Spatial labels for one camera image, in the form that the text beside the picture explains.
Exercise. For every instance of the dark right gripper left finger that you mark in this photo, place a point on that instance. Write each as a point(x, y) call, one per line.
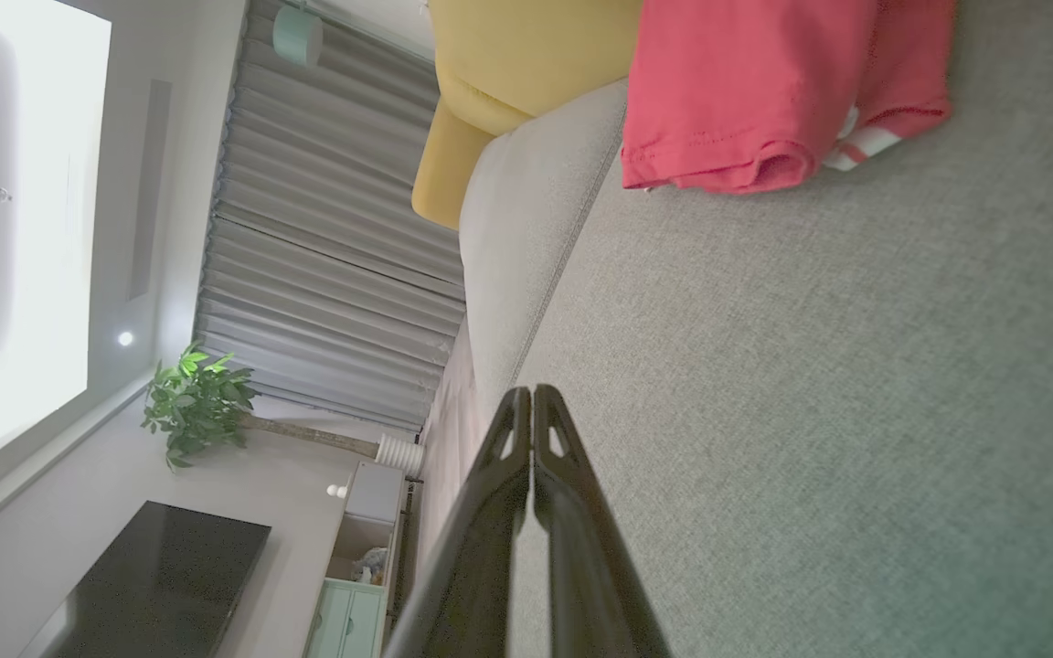
point(481, 548)

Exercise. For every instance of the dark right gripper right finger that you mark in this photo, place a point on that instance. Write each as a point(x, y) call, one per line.
point(586, 567)

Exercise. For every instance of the red basketball jersey with number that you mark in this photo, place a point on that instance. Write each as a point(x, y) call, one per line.
point(728, 82)

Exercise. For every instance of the grey soft toy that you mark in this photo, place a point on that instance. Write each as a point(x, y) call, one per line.
point(369, 567)

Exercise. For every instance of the white low media cabinet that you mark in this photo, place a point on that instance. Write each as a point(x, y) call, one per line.
point(371, 493)

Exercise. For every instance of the white ribbed plant pot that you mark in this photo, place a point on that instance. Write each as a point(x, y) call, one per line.
point(400, 453)

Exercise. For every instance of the small white figurine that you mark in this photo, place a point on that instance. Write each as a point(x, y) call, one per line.
point(336, 491)

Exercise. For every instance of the large grey sofa seat cushion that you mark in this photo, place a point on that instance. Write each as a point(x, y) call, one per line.
point(810, 411)

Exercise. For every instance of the grey pleated curtain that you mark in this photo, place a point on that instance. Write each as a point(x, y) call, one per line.
point(325, 274)

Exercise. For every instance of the green leafy plant with trunk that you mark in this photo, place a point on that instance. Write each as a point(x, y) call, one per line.
point(197, 402)

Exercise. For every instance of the black flat television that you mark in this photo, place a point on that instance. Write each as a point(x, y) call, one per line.
point(152, 585)

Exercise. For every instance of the small grey sofa seat cushion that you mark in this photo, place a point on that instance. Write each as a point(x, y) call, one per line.
point(526, 219)

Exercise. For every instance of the small round ceiling spotlight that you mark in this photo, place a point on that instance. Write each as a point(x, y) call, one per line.
point(125, 338)

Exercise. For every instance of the long ceiling air vent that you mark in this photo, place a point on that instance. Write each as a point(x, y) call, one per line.
point(150, 183)

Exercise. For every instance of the yellow sofa backrest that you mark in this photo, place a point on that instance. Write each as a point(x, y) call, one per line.
point(508, 55)

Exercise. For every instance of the mint green round device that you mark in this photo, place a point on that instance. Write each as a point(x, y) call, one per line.
point(298, 35)

